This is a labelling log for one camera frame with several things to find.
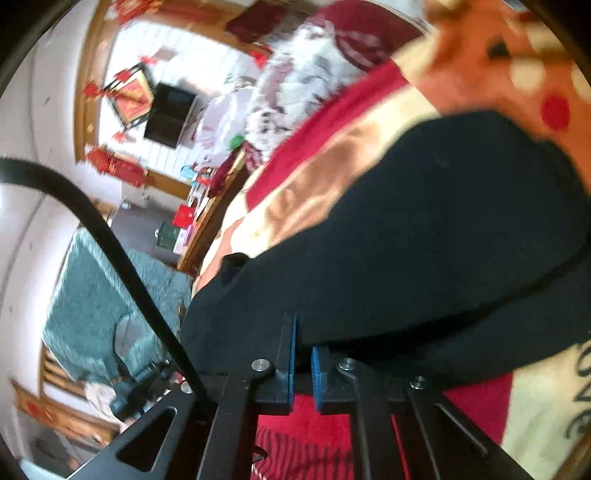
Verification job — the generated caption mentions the red hanging wall banner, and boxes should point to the red hanging wall banner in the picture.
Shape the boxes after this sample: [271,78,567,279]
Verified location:
[85,148,148,185]

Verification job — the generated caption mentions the black pants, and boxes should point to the black pants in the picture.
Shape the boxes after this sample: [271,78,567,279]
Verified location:
[180,111,591,393]

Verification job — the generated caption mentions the wooden chair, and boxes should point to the wooden chair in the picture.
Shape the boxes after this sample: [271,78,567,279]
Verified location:
[11,346,121,448]

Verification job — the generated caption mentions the white maroon floral quilt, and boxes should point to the white maroon floral quilt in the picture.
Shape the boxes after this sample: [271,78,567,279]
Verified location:
[245,18,370,153]

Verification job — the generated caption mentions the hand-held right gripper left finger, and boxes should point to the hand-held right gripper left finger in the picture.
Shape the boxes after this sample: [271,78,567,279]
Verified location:
[65,313,297,480]

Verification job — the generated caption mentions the dark red patterned cloth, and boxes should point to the dark red patterned cloth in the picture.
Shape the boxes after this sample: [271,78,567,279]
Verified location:
[318,0,426,70]

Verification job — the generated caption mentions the red cream printed blanket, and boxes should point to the red cream printed blanket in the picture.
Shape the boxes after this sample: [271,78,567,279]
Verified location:
[191,0,591,480]

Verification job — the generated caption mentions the clear plastic bag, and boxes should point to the clear plastic bag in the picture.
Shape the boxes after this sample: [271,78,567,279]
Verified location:
[198,88,254,153]

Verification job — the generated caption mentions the green box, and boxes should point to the green box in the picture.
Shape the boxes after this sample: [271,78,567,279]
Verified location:
[156,222,181,252]

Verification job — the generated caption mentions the teal fuzzy blanket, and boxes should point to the teal fuzzy blanket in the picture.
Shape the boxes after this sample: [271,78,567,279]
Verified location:
[41,228,195,393]

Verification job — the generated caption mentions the red diamond wall decoration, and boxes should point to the red diamond wall decoration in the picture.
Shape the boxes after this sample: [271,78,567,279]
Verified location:
[111,69,155,127]

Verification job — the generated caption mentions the black cable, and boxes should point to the black cable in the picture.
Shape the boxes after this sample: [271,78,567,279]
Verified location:
[0,157,220,418]

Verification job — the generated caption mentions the black wall television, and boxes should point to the black wall television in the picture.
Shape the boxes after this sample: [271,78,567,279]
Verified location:
[144,83,198,149]

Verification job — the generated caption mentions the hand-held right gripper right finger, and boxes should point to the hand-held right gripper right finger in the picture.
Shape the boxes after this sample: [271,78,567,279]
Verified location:
[310,345,541,480]

